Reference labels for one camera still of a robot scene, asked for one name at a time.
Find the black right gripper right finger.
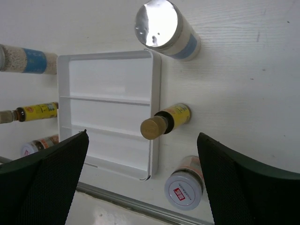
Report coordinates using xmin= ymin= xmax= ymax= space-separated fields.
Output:
xmin=197 ymin=133 xmax=300 ymax=225

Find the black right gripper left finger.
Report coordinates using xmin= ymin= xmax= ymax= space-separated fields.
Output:
xmin=0 ymin=131 xmax=89 ymax=225

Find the white-lid spice jar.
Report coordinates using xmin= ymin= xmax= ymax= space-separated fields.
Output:
xmin=164 ymin=156 xmax=205 ymax=211
xmin=21 ymin=134 xmax=59 ymax=157

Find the left yellow-label sauce bottle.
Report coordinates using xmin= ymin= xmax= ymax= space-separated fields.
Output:
xmin=0 ymin=102 xmax=59 ymax=124

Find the yellow-label sauce bottle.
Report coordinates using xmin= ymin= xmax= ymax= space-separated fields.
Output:
xmin=0 ymin=102 xmax=59 ymax=124
xmin=140 ymin=103 xmax=191 ymax=140

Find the right yellow-label sauce bottle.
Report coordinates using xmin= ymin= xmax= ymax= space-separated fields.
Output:
xmin=140 ymin=103 xmax=191 ymax=140

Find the white divided tray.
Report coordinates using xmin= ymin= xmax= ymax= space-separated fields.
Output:
xmin=57 ymin=49 xmax=161 ymax=181

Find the left blue-label salt shaker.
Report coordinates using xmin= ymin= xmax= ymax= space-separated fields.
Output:
xmin=0 ymin=45 xmax=58 ymax=75

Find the blue-label salt shaker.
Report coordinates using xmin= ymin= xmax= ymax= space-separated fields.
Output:
xmin=0 ymin=45 xmax=58 ymax=75
xmin=135 ymin=0 xmax=201 ymax=61

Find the right blue-label salt shaker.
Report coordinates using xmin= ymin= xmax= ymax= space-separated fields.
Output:
xmin=135 ymin=0 xmax=201 ymax=61

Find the aluminium table edge rail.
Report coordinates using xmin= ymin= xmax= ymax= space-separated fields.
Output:
xmin=0 ymin=155 xmax=214 ymax=225

